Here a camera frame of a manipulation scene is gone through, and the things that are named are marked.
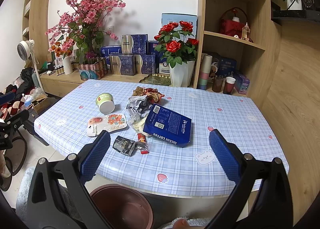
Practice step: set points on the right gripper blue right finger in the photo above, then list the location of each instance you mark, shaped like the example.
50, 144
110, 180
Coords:
225, 155

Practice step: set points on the silver foil bag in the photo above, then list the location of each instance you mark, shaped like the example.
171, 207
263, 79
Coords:
137, 105

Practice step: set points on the red rose plant white pot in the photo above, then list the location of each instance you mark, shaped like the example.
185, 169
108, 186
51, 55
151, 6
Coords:
181, 75

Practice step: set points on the black foil wrapper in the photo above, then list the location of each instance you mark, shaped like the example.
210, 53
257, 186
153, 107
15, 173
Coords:
124, 146

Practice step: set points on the small purple box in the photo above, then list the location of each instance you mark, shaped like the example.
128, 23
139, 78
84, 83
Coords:
242, 83

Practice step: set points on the green white paper cup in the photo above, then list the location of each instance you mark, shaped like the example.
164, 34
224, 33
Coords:
105, 103

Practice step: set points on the blue luckin coffee bag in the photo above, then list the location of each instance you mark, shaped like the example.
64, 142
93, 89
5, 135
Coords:
168, 126

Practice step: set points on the orange flowers white vase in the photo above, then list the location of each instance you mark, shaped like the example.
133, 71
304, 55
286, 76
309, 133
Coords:
63, 52

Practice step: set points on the red paper cup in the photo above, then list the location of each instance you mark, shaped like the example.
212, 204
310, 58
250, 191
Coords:
229, 85

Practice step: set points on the brown red paper bag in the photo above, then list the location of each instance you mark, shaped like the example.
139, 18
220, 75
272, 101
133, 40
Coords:
153, 95

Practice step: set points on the floral snack wrapper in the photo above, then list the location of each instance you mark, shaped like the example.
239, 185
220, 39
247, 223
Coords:
109, 123

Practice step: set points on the striped tin box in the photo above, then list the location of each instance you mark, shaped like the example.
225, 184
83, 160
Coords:
96, 68

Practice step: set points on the red gift basket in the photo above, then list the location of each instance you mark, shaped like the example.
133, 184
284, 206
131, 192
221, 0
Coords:
232, 27

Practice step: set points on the clear plastic wrapper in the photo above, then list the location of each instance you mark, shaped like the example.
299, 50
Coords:
137, 123

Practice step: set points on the white desk fan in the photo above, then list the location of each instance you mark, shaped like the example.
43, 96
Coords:
26, 51

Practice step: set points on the wooden shelf unit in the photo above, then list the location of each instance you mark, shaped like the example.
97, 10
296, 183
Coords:
243, 31

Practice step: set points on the stack of pastel cups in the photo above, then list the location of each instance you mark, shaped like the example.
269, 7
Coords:
204, 71

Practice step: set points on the brown round trash bin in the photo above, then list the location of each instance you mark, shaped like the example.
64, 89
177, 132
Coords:
123, 207

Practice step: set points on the pink cherry blossom plant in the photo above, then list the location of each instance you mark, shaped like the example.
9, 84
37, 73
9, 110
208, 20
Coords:
84, 24

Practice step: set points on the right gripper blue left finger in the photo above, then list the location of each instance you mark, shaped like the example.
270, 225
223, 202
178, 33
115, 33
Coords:
91, 155

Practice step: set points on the gold green tray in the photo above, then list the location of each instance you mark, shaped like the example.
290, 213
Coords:
157, 79

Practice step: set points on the blue plaid tablecloth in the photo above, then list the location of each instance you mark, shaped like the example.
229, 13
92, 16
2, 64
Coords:
180, 161

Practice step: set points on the blue silver gift box right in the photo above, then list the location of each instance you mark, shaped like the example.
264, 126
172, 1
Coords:
145, 64

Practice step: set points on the pile of clothes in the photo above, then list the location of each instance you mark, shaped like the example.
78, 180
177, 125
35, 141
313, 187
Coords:
21, 95

